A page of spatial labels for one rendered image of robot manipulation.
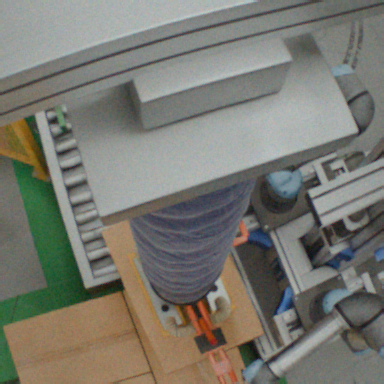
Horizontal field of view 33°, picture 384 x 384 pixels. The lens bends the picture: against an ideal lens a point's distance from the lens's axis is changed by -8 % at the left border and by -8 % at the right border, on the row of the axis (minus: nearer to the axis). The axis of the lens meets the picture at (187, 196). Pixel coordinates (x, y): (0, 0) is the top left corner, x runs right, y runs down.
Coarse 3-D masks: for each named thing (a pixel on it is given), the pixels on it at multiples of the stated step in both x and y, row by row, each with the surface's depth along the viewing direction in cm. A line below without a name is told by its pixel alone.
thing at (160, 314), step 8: (128, 256) 250; (136, 264) 249; (136, 272) 248; (144, 280) 247; (144, 288) 247; (144, 296) 246; (152, 304) 245; (160, 304) 245; (168, 304) 245; (152, 312) 245; (160, 312) 244; (168, 312) 244; (176, 312) 244; (160, 320) 243; (176, 320) 243; (184, 320) 244; (160, 328) 243
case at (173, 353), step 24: (120, 240) 253; (120, 264) 251; (240, 288) 249; (144, 312) 246; (240, 312) 247; (168, 336) 244; (192, 336) 244; (240, 336) 244; (168, 360) 241; (192, 360) 241
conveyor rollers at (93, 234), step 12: (48, 120) 321; (60, 132) 319; (60, 144) 316; (72, 144) 316; (72, 180) 312; (84, 180) 313; (84, 192) 311; (72, 204) 310; (84, 216) 307; (96, 216) 309; (96, 228) 307; (84, 240) 305; (96, 252) 303; (108, 252) 304; (96, 276) 301
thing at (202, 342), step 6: (216, 330) 230; (198, 336) 230; (204, 336) 230; (216, 336) 230; (222, 336) 229; (198, 342) 229; (204, 342) 229; (222, 342) 229; (198, 348) 231; (204, 348) 229; (210, 348) 229; (216, 348) 228; (204, 354) 227
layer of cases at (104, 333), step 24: (72, 312) 296; (96, 312) 297; (120, 312) 297; (24, 336) 292; (48, 336) 293; (72, 336) 293; (96, 336) 294; (120, 336) 294; (144, 336) 295; (24, 360) 290; (48, 360) 290; (72, 360) 291; (96, 360) 291; (120, 360) 291; (144, 360) 292; (240, 360) 293
